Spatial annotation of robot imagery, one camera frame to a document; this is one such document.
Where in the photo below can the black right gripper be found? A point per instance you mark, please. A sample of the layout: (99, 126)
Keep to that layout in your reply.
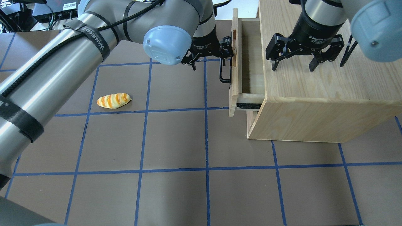
(311, 29)

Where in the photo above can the light wooden cabinet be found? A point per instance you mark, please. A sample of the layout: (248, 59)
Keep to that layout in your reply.
(332, 104)

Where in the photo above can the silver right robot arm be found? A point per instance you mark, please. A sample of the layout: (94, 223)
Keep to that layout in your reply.
(375, 25)

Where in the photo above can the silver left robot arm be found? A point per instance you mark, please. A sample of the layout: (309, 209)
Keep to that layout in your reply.
(170, 31)

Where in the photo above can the black electronics on desk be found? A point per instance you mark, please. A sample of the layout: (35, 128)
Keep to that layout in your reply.
(34, 15)

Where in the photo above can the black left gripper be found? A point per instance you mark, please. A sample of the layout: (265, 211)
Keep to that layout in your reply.
(205, 45)

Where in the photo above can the wooden drawer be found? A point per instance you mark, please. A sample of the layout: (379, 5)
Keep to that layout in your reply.
(247, 88)

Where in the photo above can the striped toy bread loaf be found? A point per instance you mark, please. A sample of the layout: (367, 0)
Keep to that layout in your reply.
(113, 101)

